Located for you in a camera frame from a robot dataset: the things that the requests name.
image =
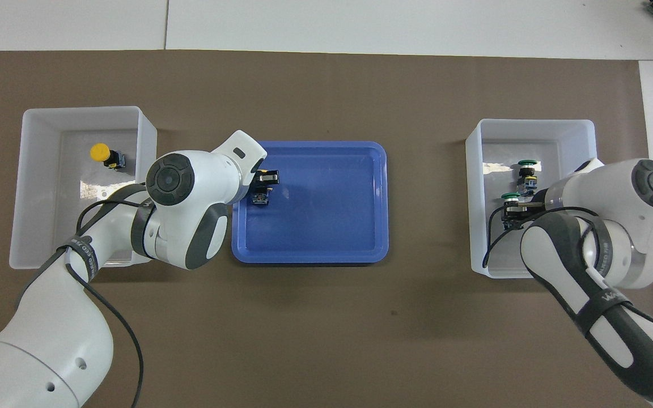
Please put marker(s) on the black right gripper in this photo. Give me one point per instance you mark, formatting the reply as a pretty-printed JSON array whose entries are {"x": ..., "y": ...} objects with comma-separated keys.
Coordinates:
[{"x": 536, "y": 209}]

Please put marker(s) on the blue plastic tray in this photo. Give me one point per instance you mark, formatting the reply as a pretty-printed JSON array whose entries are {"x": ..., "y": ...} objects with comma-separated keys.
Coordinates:
[{"x": 321, "y": 209}]

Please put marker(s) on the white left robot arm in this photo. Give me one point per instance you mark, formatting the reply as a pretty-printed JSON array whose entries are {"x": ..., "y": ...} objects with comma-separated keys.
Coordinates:
[{"x": 43, "y": 340}]

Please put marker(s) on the green push button switch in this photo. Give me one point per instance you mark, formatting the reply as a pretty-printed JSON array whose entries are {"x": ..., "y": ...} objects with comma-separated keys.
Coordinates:
[
  {"x": 529, "y": 175},
  {"x": 510, "y": 196}
]

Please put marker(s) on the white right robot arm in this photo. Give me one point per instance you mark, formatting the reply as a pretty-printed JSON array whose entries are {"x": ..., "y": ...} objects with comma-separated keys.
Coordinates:
[{"x": 638, "y": 226}]

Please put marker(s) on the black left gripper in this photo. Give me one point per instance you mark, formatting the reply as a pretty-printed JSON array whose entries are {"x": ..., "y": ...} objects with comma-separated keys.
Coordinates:
[{"x": 254, "y": 182}]

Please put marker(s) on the yellow push button switch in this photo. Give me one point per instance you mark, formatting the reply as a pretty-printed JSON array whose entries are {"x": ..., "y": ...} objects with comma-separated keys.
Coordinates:
[
  {"x": 261, "y": 199},
  {"x": 102, "y": 153}
]

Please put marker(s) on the small white box label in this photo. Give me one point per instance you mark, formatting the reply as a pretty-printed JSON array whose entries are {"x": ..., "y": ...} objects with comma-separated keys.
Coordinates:
[{"x": 101, "y": 195}]

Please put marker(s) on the translucent white plastic box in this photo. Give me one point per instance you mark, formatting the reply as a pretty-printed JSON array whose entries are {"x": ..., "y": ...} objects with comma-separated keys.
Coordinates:
[
  {"x": 37, "y": 187},
  {"x": 530, "y": 255}
]

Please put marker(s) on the brown paper table mat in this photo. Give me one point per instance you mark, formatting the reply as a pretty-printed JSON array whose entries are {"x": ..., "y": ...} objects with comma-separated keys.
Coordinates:
[{"x": 326, "y": 328}]

